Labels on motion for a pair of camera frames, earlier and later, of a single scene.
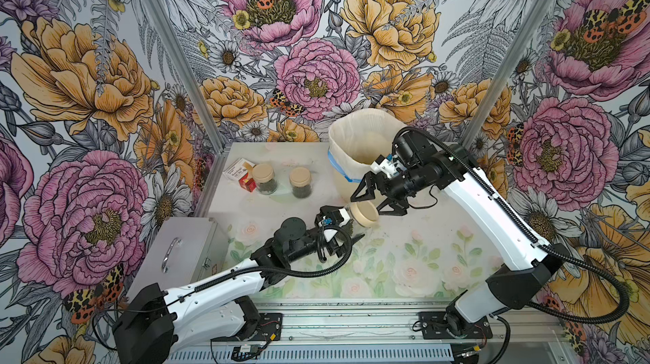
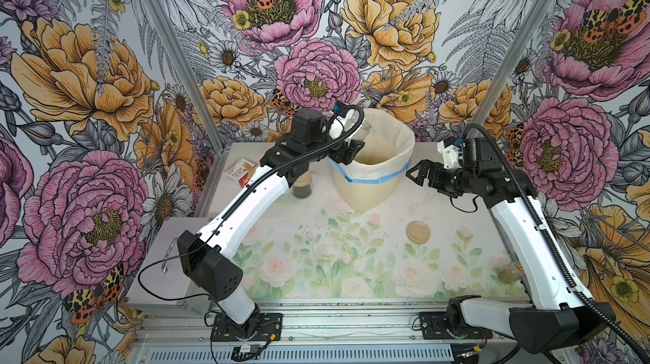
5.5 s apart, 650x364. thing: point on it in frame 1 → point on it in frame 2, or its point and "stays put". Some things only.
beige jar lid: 365,213 → 417,232
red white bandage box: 241,171 stays put
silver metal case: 183,251 stays put
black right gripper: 370,179 → 435,181
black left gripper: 333,247 → 333,151
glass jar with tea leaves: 352,225 → 355,125
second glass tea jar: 301,182 stays put
